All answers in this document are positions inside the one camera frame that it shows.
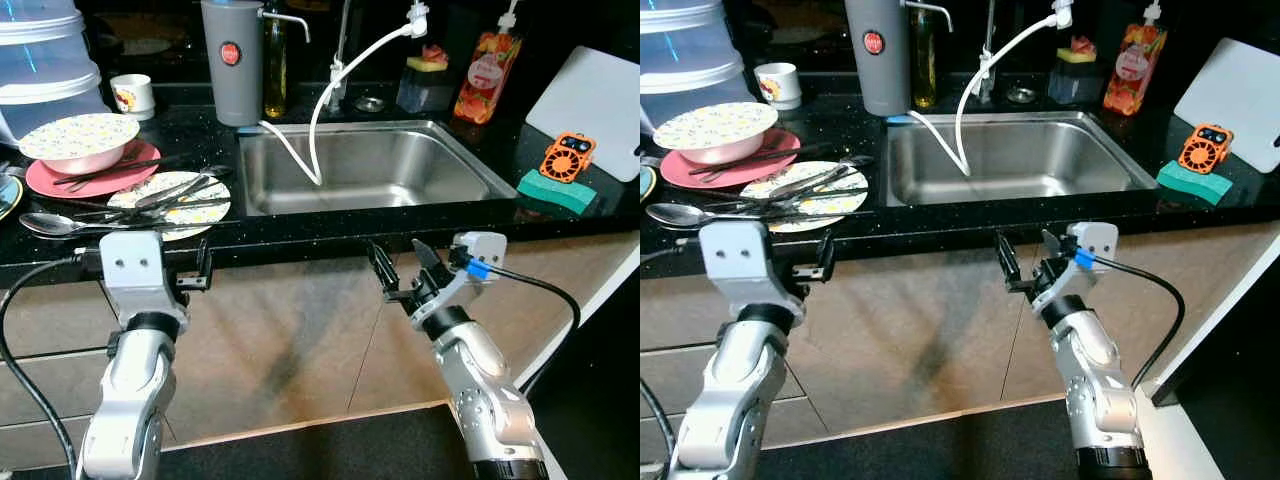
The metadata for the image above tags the floral print plate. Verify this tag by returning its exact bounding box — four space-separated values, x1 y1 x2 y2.
740 160 869 233
107 172 231 241

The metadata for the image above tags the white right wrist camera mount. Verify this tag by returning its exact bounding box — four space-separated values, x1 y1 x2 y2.
438 232 508 313
1035 222 1119 313

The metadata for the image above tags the dark sponge holder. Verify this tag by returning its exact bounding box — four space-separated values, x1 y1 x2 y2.
1048 38 1101 106
397 45 451 113

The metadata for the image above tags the chrome kitchen faucet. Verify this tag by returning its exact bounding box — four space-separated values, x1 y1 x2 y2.
325 0 361 113
975 0 1001 104

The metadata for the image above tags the orange handheld fan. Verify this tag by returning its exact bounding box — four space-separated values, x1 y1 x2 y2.
540 132 597 186
1178 123 1235 176

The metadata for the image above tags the beige cabinet front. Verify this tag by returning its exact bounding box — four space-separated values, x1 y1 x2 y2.
0 232 641 446
640 222 1280 441

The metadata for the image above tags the white printed mug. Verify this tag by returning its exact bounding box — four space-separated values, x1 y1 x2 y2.
753 62 803 111
110 73 156 121

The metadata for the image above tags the olive oil glass bottle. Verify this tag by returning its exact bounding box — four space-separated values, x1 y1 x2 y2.
263 0 289 119
910 0 938 109

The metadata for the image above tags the white flexible hose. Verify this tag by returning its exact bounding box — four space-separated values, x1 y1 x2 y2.
258 3 431 188
908 0 1076 178

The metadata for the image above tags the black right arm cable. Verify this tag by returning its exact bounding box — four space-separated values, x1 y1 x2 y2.
1075 250 1188 393
462 258 583 399

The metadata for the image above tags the stainless steel sink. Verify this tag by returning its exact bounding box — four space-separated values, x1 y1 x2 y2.
237 120 518 216
885 110 1159 208

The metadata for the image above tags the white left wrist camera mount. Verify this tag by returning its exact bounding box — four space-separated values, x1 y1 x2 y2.
698 220 801 321
100 230 191 326

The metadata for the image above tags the pink floral bowl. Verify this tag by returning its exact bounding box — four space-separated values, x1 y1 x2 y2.
18 113 141 176
653 102 779 166

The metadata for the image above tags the grey water filter canister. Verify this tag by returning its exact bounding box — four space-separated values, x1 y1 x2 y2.
845 0 953 116
200 0 311 128

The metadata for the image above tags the white cutting board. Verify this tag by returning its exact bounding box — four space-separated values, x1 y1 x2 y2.
1173 38 1280 174
525 45 641 183

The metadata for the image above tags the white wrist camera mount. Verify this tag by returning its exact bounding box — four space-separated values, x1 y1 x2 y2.
698 220 801 321
1035 222 1119 313
100 230 191 326
438 232 508 313

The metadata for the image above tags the green sponge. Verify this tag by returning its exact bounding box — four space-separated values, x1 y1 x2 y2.
517 168 598 213
1157 160 1236 206

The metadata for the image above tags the pink plate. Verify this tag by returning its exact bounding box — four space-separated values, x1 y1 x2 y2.
25 140 161 198
660 128 801 188

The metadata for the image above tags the peach print soap dispenser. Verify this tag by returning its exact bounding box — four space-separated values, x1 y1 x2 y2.
453 0 523 126
1103 0 1169 116

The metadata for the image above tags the large silver spoon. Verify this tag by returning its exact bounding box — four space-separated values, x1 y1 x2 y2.
645 200 771 231
18 208 141 241

